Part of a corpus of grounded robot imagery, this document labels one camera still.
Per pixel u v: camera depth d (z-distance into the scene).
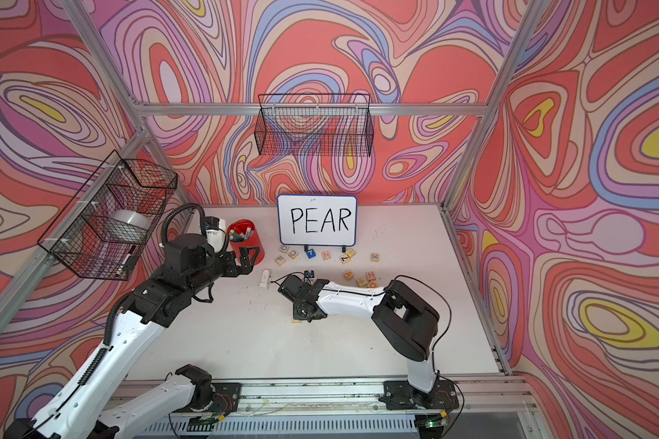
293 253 1.02
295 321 0.79
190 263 0.50
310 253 1.04
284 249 1.05
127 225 0.70
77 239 0.66
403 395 0.74
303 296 0.65
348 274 0.97
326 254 1.02
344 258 1.01
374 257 1.02
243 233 0.98
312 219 0.99
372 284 0.94
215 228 0.60
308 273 0.82
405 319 0.49
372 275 0.96
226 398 0.73
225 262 0.61
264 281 0.93
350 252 1.04
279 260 1.01
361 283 0.96
